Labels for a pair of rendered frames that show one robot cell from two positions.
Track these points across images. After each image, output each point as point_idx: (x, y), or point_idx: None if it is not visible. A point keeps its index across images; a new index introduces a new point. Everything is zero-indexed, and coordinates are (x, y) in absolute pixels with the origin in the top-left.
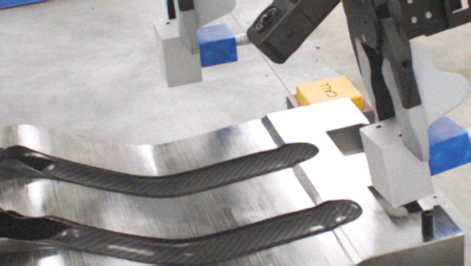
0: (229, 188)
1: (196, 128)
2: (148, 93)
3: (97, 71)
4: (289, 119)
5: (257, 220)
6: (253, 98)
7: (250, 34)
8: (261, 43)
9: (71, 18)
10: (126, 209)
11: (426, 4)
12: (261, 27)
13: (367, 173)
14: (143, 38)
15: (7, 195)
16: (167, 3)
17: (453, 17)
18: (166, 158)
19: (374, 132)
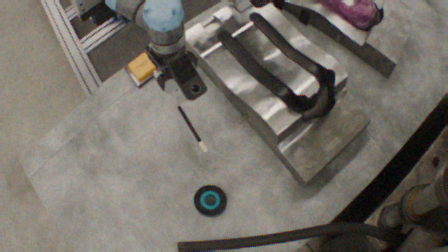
0: (250, 50)
1: (159, 119)
2: (133, 155)
3: (118, 190)
4: (202, 46)
5: (266, 36)
6: (130, 107)
7: (262, 6)
8: (271, 0)
9: (71, 231)
10: (280, 69)
11: None
12: (266, 0)
13: (232, 15)
14: (83, 185)
15: (305, 90)
16: (172, 88)
17: None
18: (237, 78)
19: (243, 0)
